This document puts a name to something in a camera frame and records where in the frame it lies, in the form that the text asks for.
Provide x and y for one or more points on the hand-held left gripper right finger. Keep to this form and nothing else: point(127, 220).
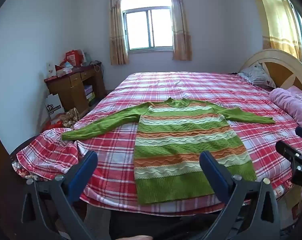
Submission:
point(212, 167)

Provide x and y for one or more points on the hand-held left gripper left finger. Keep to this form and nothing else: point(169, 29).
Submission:
point(87, 166)

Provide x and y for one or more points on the green orange striped knit sweater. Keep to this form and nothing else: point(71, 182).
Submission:
point(185, 150)

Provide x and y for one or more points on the red plaid bed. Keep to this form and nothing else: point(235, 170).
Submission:
point(111, 155)

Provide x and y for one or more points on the pink fleece blanket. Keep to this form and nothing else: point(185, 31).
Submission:
point(293, 105)

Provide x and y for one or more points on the floral patterned bag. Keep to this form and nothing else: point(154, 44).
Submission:
point(71, 117)

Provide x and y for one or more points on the red plastic bag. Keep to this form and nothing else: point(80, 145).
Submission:
point(54, 125)

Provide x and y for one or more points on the white paper shopping bag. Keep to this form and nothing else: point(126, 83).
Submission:
point(54, 106)

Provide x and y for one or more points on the stack of boxes under desk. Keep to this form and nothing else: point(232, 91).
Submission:
point(89, 95)

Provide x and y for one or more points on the patterned grey pillow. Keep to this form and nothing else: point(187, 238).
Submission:
point(259, 76)

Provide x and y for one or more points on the cream wooden headboard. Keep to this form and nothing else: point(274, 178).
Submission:
point(278, 65)

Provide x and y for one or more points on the brown wooden desk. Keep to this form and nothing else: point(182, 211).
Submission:
point(71, 90)

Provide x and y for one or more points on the small white gift bag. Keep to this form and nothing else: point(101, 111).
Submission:
point(51, 70)

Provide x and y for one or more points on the red gift box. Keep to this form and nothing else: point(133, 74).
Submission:
point(74, 58)

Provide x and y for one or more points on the yellow sheer curtain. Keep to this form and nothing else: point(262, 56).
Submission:
point(278, 17)

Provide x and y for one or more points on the beige patterned curtain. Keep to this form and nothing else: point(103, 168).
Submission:
point(118, 30)
point(181, 25)

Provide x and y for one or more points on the sliding glass window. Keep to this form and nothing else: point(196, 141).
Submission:
point(148, 27)

